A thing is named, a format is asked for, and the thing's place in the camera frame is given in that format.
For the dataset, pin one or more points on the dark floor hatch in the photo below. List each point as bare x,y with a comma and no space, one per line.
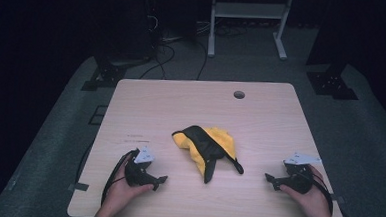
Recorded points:
98,115

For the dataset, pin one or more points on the grey tape piece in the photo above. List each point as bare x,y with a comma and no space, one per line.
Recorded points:
338,198
78,186

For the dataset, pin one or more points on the black metal stand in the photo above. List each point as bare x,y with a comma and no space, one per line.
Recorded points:
107,75
332,84

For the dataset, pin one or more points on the white metal desk frame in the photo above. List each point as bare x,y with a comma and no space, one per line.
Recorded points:
249,10

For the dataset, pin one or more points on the grey table grommet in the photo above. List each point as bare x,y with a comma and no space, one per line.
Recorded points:
239,94

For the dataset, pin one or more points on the person's left hand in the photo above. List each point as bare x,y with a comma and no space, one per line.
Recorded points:
121,195

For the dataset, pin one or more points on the yellow towel with black trim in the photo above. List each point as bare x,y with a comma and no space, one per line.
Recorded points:
212,146

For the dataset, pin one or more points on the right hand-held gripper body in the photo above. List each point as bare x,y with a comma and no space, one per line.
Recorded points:
297,182

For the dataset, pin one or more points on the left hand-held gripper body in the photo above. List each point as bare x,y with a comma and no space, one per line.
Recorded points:
136,175

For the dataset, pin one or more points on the person's right hand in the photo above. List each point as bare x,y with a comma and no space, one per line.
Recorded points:
312,203

